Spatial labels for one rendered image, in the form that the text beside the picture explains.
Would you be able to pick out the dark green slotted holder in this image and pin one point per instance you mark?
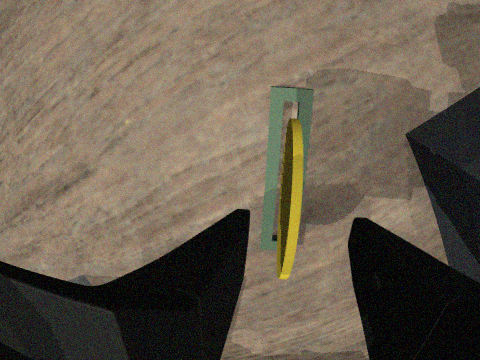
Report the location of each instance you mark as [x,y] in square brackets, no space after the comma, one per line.
[304,97]

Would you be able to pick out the gold coin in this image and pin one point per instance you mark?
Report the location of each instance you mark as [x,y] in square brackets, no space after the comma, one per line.
[290,199]

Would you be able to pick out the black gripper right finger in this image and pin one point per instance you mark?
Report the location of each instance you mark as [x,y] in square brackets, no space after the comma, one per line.
[412,306]

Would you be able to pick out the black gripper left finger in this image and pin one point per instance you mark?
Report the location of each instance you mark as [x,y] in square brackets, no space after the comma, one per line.
[179,307]

